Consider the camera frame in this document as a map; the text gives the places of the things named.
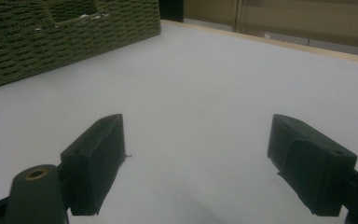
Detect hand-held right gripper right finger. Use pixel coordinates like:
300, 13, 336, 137
267, 113, 358, 217

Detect wooden shelf unit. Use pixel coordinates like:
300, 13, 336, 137
183, 0, 358, 50

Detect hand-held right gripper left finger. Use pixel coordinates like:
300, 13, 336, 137
60, 113, 127, 217

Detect wooden table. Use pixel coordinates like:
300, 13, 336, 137
161, 19, 358, 66

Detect white label in basket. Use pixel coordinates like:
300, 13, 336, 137
77, 12, 110, 21

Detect white table cover board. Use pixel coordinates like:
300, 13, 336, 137
0, 22, 358, 224

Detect green woven basket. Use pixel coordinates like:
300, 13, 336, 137
0, 0, 162, 91

